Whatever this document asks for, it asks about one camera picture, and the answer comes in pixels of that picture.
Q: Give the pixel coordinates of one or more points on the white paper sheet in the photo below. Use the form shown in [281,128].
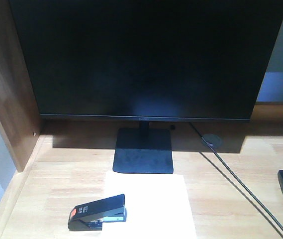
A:
[157,207]

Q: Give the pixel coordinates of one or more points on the black stapler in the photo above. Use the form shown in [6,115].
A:
[92,215]

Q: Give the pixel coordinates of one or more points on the black computer monitor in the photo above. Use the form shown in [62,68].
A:
[147,60]

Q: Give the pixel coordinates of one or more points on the grey desk cable grommet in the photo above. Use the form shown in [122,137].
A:
[213,140]

